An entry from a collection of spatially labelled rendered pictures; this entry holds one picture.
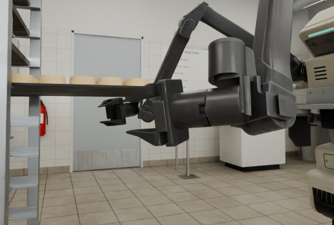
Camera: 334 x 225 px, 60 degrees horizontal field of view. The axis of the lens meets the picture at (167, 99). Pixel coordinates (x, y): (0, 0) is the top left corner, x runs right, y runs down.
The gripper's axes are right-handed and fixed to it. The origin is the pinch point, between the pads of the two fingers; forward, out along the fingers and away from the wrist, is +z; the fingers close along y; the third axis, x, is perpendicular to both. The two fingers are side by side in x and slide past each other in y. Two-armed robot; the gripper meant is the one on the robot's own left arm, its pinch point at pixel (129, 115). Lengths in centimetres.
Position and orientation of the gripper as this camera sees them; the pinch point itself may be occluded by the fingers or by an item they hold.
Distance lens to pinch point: 50.3
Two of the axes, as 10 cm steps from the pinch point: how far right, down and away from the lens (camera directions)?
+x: 4.4, -0.7, 9.0
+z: -8.9, 1.1, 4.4
